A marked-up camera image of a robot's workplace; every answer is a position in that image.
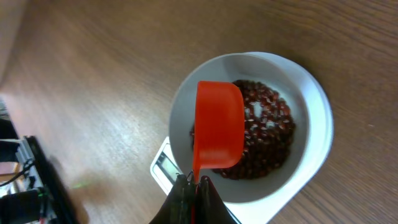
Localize white digital kitchen scale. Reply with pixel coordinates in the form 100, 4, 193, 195
150, 55, 333, 223

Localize red beans in bowl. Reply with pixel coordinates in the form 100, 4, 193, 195
189, 79, 297, 181

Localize black metal frame rail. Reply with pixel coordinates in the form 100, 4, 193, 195
1, 119, 79, 223

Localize red measuring scoop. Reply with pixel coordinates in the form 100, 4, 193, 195
190, 80, 246, 224

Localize white round bowl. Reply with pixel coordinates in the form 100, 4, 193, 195
169, 52, 309, 203

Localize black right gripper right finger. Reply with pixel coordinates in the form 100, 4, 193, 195
195, 175, 236, 224

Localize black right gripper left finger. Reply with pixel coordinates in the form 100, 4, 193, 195
149, 174, 196, 224

